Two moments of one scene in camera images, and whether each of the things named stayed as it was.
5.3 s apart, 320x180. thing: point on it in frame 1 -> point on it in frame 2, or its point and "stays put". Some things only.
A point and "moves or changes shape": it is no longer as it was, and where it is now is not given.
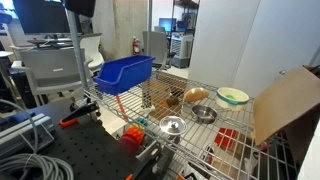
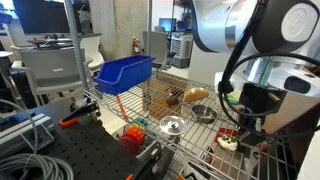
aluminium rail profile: x=27 y=137 stays put
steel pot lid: x=173 y=125 stays put
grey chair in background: x=155 y=45 stays put
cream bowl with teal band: x=231 y=98 moves or changes shape
